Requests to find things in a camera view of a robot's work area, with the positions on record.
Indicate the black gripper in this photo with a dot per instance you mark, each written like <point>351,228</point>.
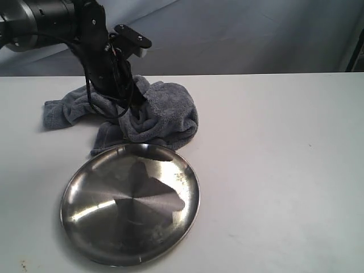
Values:
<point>109,72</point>

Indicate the grey terry towel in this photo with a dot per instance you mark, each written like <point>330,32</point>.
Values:
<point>169,117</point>

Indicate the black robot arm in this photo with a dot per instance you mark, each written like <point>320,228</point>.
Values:
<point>27,25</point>

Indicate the grey fabric backdrop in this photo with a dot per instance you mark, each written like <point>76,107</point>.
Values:
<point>241,37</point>

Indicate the round stainless steel plate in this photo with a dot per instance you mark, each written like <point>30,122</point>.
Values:
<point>130,204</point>

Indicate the dark stand at right edge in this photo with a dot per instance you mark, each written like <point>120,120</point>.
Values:
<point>355,54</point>

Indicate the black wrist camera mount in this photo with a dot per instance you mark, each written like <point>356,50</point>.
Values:
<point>129,42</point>

